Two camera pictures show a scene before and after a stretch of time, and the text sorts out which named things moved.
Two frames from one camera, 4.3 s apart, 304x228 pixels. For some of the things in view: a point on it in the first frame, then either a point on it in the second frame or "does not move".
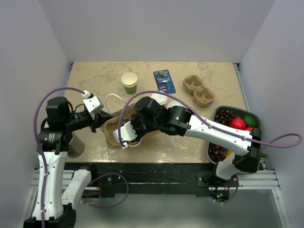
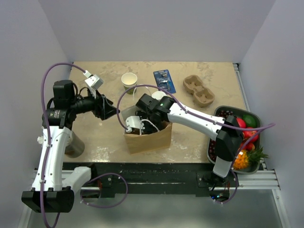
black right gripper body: (141, 127) does not move
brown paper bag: (111, 128) to (137, 143)
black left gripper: (98, 119) to (103, 107)
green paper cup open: (129, 80) does not move
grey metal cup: (76, 147) does not move
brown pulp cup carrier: (203, 96) does not move
